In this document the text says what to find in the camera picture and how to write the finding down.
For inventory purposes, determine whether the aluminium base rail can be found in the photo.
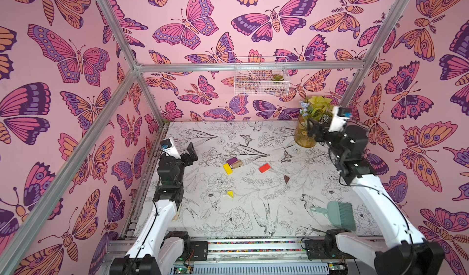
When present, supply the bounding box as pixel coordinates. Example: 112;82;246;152
98;236;389;275

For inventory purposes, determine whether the purple block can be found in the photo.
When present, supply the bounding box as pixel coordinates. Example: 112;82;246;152
227;157;238;165

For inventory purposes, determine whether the yellow rectangular block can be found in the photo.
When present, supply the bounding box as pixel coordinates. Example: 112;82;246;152
223;163;233;175

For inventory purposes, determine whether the small succulent in basket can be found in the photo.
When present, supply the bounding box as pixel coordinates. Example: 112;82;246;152
271;74;284;82

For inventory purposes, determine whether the potted plant in vase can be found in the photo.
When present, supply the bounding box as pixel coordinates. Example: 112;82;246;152
294;96;333;148

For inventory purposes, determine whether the white wire basket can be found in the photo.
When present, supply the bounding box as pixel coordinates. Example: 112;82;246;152
232;56;291;97

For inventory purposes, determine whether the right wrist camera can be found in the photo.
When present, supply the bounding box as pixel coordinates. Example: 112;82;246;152
329;106;352;133

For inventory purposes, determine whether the red rectangular block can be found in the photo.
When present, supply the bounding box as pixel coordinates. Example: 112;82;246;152
258;163;271;173

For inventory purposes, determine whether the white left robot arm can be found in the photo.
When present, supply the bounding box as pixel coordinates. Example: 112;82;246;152
109;138;199;275

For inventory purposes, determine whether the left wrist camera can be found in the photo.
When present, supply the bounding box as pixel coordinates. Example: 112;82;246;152
160;138;181;159

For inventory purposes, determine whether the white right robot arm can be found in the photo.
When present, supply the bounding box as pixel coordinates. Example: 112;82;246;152
307;117;445;275

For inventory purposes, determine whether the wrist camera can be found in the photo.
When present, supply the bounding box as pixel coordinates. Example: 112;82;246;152
160;138;181;159
329;106;352;133

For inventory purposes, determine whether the brown wooden block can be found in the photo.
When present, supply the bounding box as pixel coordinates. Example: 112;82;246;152
231;160;243;169

